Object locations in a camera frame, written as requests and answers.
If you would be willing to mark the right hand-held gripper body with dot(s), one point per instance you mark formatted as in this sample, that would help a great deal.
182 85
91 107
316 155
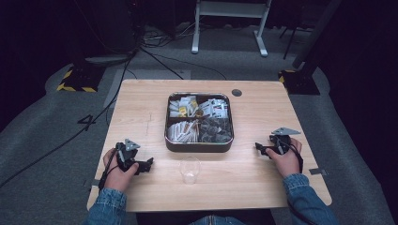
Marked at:
281 140

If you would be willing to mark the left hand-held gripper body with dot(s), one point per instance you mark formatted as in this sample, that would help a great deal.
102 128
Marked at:
129 153

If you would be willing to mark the dark square compartment box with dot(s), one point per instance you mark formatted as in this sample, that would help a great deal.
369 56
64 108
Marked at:
199 147

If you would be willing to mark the person's right hand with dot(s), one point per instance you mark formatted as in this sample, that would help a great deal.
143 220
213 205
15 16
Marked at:
289 162

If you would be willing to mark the person's left hand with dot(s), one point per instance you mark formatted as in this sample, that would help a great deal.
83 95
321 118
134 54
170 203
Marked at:
117 179

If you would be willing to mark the clear plastic cup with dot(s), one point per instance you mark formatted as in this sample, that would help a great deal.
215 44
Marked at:
189 170

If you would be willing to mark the pile of white brown stick packets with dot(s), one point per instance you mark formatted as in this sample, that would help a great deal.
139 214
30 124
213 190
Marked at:
183 131

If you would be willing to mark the grey tape piece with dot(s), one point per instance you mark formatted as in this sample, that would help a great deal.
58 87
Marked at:
317 171
93 183

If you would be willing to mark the pile of dark tea bags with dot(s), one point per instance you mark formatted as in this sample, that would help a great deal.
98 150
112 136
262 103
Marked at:
216 131

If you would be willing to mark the pile of white red-green packets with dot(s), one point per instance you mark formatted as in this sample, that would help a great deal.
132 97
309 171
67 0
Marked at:
216 108

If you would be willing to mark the black yellow striped stand base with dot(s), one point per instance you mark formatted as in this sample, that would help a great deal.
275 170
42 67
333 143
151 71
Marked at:
81 79
300 82

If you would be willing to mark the pile of white yellow packets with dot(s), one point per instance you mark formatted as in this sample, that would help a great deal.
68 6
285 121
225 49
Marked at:
183 106

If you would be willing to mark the person's denim legs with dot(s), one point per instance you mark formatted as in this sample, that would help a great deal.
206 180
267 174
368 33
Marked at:
216 220

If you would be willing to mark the dark slanted stand post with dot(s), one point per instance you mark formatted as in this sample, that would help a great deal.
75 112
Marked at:
316 34

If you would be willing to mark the white metal desk frame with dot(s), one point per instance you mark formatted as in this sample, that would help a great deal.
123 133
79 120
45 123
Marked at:
230 9

